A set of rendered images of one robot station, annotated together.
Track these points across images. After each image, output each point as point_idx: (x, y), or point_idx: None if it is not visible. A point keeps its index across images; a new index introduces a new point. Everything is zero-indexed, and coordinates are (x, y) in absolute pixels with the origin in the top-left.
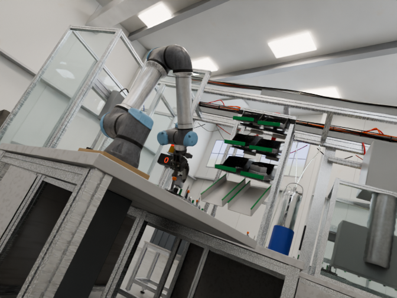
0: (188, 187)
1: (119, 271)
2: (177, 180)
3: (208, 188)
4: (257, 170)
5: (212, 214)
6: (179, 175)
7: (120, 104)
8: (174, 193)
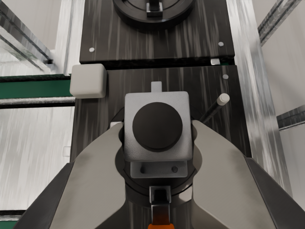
0: (220, 107)
1: None
2: (159, 177)
3: None
4: None
5: (284, 15)
6: (149, 150)
7: None
8: (186, 202)
